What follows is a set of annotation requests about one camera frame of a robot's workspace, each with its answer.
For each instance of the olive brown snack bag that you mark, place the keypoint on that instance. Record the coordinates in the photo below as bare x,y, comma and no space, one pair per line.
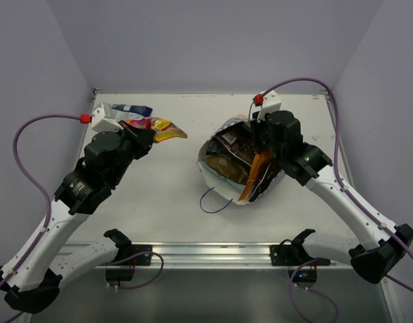
230,168

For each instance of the aluminium mounting rail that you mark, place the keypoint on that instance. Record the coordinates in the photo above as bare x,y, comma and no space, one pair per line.
235,255

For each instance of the navy white snack bag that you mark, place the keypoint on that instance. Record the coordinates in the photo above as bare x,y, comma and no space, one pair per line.
125,111

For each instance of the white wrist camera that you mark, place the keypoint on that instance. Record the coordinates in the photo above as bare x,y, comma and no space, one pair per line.
268,103
104,118

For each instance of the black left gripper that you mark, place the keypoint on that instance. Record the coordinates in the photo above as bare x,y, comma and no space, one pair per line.
139,138

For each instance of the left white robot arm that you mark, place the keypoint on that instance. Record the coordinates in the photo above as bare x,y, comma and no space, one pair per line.
33,278

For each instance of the blue checkered paper bag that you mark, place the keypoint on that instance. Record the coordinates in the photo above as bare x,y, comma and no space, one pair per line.
272,175

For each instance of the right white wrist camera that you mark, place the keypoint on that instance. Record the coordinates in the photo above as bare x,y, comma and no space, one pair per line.
268,103

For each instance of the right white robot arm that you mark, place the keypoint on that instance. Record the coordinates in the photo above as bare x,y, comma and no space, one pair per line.
382,243

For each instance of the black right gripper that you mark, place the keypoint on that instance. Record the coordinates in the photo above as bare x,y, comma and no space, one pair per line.
256,126

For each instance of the dark brown chip bag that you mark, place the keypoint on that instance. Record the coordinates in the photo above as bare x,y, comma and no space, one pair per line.
238,140

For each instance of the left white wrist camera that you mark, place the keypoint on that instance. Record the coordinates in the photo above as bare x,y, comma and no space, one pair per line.
104,118

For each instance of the orange chip bag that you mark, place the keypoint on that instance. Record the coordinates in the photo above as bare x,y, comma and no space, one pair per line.
261,159

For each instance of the colourful fruit candy bag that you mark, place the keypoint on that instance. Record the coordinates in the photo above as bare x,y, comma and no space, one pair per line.
166,129

